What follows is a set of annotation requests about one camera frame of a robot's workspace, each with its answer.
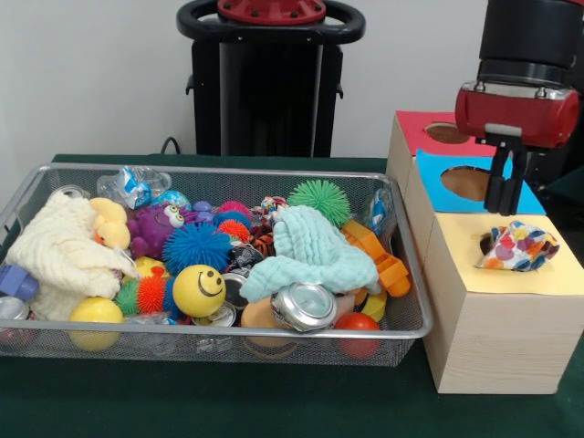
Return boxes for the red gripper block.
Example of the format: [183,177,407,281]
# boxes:
[454,80,580,216]

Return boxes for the colourful dotted cloth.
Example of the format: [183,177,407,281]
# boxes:
[474,221,561,273]

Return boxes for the wooden box with three holes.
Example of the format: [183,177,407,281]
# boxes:
[385,109,584,394]

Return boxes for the dark green table cloth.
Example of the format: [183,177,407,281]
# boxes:
[542,166,584,197]
[0,153,584,438]

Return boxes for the orange plastic toy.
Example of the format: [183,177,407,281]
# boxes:
[341,218,412,298]

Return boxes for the green spiky rubber ball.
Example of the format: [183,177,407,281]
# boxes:
[287,179,351,229]

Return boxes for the red ball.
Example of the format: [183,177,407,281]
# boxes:
[337,312,383,360]

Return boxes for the light blue muslin cloth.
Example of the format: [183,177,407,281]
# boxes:
[239,203,382,303]

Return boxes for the crushed silver can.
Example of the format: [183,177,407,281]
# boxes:
[269,282,339,333]

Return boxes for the blue spiky rubber ball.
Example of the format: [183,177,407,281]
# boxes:
[162,222,234,276]

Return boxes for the yellow smiley face ball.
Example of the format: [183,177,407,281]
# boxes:
[172,264,228,318]

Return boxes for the purple monster toy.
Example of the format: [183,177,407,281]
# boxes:
[126,203,215,261]

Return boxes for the plain yellow ball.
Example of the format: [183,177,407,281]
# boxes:
[68,296,125,352]

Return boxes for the cream muslin cloth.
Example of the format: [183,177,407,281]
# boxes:
[5,189,138,322]

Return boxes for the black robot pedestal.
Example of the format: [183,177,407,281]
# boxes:
[176,0,366,159]

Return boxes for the shallow wire mesh bin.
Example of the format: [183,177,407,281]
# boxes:
[0,162,434,369]

